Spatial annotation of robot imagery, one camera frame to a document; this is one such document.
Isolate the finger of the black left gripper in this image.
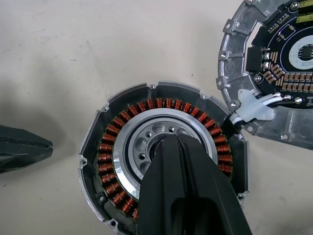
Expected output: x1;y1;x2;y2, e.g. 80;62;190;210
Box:
0;124;53;147
0;140;53;175

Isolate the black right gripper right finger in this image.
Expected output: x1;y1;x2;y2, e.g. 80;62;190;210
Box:
177;134;253;235

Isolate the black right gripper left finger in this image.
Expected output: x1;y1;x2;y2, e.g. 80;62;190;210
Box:
136;134;194;235

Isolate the grey round tape roll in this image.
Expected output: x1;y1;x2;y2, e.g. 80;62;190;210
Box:
215;0;313;149

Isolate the white wire clip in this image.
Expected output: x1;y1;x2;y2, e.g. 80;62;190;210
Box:
229;88;286;124

